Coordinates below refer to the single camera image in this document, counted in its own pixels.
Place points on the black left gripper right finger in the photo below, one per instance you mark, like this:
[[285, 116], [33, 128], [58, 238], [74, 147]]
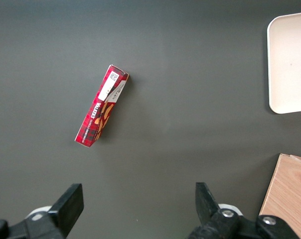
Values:
[[210, 211]]

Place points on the light wooden board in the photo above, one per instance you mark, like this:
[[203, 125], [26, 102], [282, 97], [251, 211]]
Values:
[[288, 194]]

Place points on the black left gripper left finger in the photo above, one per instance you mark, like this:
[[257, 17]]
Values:
[[65, 209]]

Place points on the cream plastic tray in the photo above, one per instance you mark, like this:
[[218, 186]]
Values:
[[290, 64]]

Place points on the red tartan shortbread box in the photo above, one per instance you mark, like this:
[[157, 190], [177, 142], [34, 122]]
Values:
[[102, 105]]

